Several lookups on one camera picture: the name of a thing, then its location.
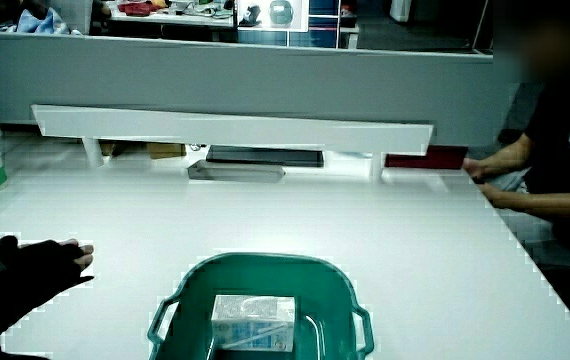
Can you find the white blue milk carton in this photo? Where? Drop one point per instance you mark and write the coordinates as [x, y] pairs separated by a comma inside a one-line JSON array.
[[252, 322]]

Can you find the white background table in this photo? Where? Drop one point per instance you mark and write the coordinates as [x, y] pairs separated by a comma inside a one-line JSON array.
[[175, 19]]

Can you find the green plastic basin plate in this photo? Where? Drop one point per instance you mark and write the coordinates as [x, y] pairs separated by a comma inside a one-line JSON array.
[[265, 275]]

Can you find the light blue cloth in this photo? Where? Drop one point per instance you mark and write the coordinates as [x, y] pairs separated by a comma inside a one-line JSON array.
[[40, 24]]

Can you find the grey desk divider panel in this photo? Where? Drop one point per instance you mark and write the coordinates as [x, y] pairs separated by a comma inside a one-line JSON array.
[[265, 75]]

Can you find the white poster with helmet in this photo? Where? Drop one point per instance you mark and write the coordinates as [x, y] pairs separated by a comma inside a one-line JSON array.
[[272, 14]]

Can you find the white desk shelf riser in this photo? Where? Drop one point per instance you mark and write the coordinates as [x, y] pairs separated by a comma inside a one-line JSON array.
[[215, 127]]

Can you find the black flat keyboard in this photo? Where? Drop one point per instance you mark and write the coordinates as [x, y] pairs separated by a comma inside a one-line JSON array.
[[265, 156]]

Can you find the red cloth item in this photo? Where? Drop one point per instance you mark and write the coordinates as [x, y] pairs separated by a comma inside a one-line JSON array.
[[137, 8]]

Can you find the dark red flat box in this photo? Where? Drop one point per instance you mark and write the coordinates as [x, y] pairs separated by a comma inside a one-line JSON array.
[[430, 159]]

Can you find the brown cardboard box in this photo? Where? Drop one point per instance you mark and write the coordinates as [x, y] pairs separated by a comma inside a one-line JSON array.
[[165, 150]]

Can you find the person's left hand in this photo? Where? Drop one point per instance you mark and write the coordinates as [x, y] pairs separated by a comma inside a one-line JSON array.
[[35, 272]]

